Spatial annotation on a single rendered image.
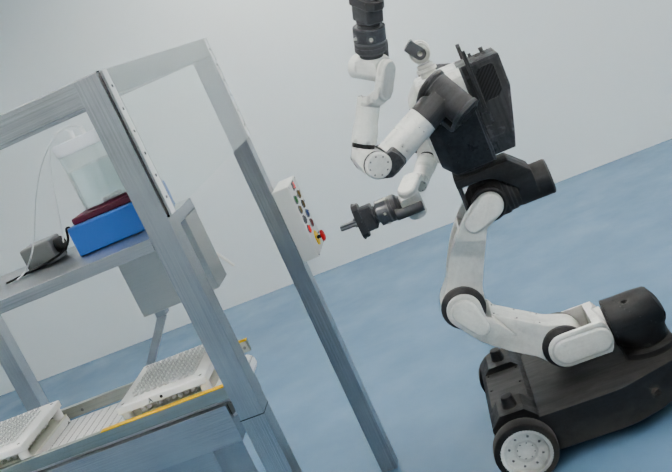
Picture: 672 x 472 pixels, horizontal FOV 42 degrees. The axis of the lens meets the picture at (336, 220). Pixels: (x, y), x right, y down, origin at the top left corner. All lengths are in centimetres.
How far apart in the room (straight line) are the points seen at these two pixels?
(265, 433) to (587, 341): 121
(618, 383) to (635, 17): 320
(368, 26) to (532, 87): 331
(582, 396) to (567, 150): 303
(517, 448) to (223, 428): 104
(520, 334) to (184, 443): 120
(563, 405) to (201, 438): 119
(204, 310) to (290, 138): 376
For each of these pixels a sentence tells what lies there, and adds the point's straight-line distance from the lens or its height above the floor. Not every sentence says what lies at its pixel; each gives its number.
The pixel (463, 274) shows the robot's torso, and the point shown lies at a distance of 282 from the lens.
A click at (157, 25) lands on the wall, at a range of 578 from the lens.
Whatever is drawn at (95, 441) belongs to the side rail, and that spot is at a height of 83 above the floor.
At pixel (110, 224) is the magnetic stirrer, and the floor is 130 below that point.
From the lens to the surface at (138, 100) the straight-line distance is 207.
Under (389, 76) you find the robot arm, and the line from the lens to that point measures 241.
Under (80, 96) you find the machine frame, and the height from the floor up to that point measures 159.
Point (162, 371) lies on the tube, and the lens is 230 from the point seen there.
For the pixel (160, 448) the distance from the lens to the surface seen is 224.
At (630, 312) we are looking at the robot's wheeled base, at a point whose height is 32.
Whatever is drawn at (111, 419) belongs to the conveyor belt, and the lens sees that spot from 244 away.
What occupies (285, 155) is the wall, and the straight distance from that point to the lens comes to 571.
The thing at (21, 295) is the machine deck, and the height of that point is 125.
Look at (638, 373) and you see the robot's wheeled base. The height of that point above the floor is 17.
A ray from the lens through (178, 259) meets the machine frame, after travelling 197.
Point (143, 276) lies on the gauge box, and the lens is 230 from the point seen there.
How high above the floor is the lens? 154
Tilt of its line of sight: 12 degrees down
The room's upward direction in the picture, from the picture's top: 24 degrees counter-clockwise
